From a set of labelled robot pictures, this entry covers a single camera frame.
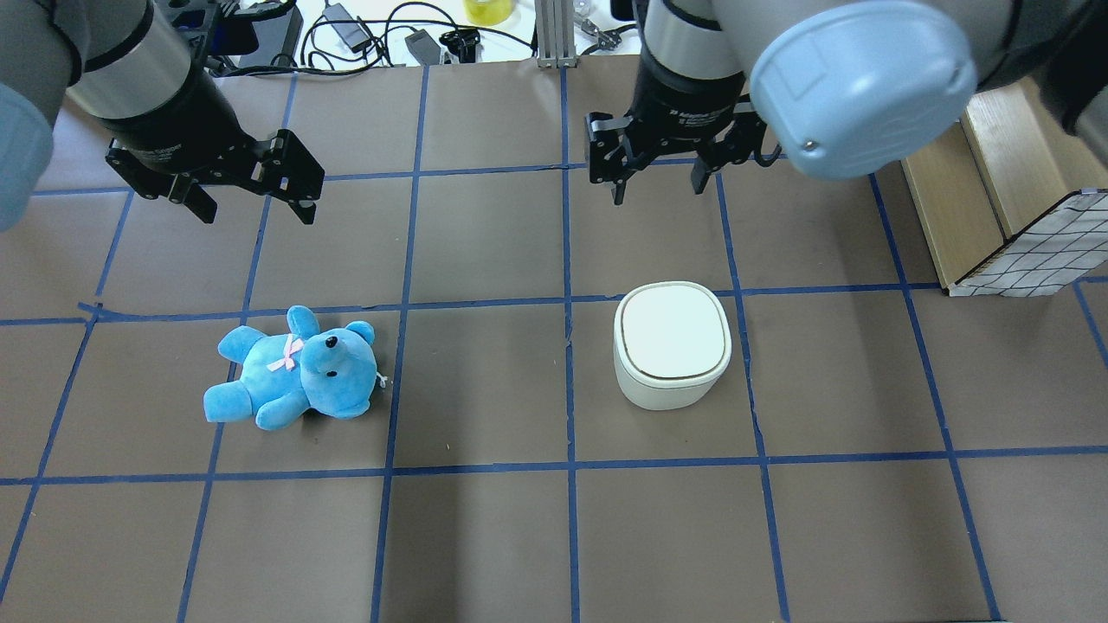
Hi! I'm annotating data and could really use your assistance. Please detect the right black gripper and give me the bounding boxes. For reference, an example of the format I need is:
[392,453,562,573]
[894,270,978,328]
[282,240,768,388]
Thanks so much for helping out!
[585,61,771,206]

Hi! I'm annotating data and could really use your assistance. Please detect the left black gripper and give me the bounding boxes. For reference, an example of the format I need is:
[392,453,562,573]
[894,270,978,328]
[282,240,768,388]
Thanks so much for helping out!
[104,68,325,225]

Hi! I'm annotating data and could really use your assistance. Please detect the white trash can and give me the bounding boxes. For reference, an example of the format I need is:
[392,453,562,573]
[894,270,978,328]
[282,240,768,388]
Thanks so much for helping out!
[613,280,732,411]

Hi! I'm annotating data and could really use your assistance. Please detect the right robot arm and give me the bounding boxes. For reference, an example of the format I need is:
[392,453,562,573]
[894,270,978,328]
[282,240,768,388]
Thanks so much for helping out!
[585,1,1105,204]

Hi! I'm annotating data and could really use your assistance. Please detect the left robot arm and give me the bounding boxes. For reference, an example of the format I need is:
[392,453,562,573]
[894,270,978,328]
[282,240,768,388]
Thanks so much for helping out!
[1,1,325,229]

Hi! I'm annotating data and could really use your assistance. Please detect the black power adapter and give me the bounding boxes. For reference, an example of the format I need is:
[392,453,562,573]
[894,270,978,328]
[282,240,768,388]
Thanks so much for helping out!
[321,3,373,53]

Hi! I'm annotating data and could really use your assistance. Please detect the blue teddy bear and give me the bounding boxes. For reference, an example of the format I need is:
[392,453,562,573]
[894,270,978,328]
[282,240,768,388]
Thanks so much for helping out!
[203,306,390,431]

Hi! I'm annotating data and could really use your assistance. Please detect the yellow tape roll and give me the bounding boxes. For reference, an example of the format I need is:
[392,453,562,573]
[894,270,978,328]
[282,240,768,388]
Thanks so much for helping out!
[462,0,516,27]

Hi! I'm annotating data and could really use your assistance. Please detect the wooden box with grid cloth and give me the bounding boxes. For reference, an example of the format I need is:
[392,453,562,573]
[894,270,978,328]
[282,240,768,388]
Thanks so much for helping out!
[902,78,1107,299]

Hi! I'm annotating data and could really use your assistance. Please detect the aluminium frame post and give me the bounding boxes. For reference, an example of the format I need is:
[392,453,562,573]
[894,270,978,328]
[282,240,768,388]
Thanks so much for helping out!
[534,0,578,68]

